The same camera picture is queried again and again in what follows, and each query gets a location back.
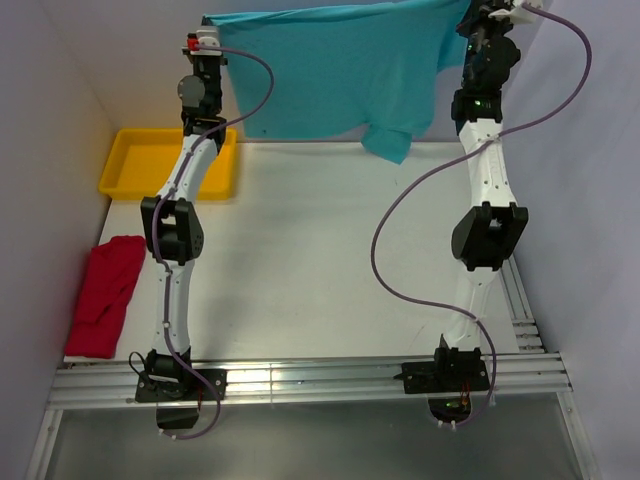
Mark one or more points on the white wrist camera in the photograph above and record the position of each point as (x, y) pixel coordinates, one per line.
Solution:
(204, 41)
(517, 11)

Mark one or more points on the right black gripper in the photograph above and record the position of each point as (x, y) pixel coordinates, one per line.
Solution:
(465, 27)

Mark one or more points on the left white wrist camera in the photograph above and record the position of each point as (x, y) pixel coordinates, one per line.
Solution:
(204, 41)

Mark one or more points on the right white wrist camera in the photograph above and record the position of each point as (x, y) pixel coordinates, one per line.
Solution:
(517, 11)

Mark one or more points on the aluminium rail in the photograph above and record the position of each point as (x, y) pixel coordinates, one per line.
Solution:
(112, 385)
(525, 327)

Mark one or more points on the red t shirt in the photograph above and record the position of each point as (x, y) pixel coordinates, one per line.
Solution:
(112, 274)

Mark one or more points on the teal t shirt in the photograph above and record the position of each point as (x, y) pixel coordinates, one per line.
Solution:
(320, 72)

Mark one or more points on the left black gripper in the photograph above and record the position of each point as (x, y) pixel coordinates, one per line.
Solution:
(223, 62)

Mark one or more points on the right side aluminium rail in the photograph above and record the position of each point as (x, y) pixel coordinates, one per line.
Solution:
(525, 327)

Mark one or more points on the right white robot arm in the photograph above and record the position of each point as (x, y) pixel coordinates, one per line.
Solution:
(487, 234)

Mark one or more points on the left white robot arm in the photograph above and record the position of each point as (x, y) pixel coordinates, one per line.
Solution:
(172, 230)

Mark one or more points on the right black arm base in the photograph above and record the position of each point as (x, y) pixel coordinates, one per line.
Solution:
(449, 379)

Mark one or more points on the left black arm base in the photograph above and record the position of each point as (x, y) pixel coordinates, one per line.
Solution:
(178, 391)

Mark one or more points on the yellow plastic tray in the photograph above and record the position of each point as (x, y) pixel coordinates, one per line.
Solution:
(141, 160)

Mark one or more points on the front aluminium rail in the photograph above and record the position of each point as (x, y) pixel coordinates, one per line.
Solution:
(112, 385)

